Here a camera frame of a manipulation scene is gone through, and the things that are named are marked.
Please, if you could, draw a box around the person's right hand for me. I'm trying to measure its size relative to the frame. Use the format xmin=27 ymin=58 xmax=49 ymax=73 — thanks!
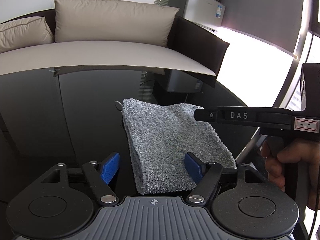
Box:
xmin=261 ymin=137 xmax=320 ymax=209

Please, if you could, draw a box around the beige sofa with dark frame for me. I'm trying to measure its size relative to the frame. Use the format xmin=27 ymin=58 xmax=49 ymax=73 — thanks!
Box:
xmin=0 ymin=8 xmax=230 ymax=77

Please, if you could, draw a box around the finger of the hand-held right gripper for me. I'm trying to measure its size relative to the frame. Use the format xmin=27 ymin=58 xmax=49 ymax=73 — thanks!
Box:
xmin=194 ymin=106 xmax=219 ymax=123

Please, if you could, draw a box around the grey towel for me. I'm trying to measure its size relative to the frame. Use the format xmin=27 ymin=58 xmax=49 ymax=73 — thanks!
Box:
xmin=115 ymin=98 xmax=237 ymax=195

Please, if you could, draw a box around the small beige cushion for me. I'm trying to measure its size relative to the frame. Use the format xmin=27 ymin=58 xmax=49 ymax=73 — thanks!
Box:
xmin=0 ymin=16 xmax=55 ymax=53

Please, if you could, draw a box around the silver mini fridge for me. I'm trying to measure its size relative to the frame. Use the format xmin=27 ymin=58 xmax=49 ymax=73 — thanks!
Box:
xmin=168 ymin=0 xmax=226 ymax=33

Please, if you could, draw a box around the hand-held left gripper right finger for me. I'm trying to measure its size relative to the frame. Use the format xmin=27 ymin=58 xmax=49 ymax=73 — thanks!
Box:
xmin=184 ymin=152 xmax=268 ymax=205

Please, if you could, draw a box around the large beige cushion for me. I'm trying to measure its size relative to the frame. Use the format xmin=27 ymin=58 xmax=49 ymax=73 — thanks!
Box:
xmin=54 ymin=0 xmax=180 ymax=47

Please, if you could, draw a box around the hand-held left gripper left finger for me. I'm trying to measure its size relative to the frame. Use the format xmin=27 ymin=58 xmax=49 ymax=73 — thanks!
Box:
xmin=40 ymin=152 xmax=120 ymax=205

